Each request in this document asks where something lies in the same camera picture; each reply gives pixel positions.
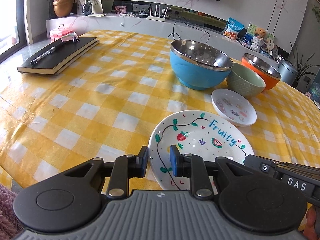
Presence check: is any white Fruity plate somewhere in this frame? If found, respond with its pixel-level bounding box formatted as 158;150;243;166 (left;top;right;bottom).
148;110;254;190

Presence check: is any small white sticker dish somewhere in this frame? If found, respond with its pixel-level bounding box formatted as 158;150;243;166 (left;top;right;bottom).
211;88;257;127

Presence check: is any blue steel bowl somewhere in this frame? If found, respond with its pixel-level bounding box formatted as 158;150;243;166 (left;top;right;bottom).
170;40;234;90

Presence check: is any green ceramic bowl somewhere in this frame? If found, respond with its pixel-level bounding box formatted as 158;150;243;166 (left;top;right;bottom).
226;63;266;99

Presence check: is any orange steel bowl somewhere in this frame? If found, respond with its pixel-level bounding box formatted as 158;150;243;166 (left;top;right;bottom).
241;53;281;90

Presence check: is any person's hand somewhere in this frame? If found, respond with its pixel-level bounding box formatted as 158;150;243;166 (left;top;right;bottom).
303;205;319;240

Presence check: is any grey trash bin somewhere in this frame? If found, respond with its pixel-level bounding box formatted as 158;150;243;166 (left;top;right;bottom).
278;60;298;85

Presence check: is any tall floor plant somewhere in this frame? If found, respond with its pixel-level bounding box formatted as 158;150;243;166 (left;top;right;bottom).
290;43;319;88

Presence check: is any black notebook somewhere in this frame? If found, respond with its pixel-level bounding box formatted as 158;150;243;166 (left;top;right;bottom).
17;37;99;75

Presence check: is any black pen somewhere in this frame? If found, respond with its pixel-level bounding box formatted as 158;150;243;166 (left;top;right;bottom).
30;42;66;66

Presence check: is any pink binder clip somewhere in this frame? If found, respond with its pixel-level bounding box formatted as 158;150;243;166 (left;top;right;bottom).
61;32;80;43

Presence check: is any round paper fan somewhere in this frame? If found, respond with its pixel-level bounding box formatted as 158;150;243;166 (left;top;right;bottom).
265;37;274;51

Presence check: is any blue snack bag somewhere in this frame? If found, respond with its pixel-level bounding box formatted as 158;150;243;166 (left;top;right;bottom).
222;17;244;40

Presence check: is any green picture book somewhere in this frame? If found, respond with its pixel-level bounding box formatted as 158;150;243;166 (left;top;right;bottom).
242;22;276;45

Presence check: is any white wifi router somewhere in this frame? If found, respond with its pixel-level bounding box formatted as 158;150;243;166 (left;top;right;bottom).
146;4;169;22

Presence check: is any pink box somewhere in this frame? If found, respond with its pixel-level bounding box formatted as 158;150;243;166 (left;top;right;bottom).
49;24;73;42

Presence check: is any teddy bear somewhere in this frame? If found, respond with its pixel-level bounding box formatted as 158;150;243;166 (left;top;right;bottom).
251;27;267;52

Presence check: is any copper vase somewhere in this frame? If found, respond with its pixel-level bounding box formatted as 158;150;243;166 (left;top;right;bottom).
53;0;74;17

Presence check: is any black cable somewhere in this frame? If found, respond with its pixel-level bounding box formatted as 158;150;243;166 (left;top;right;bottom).
166;12;211;43

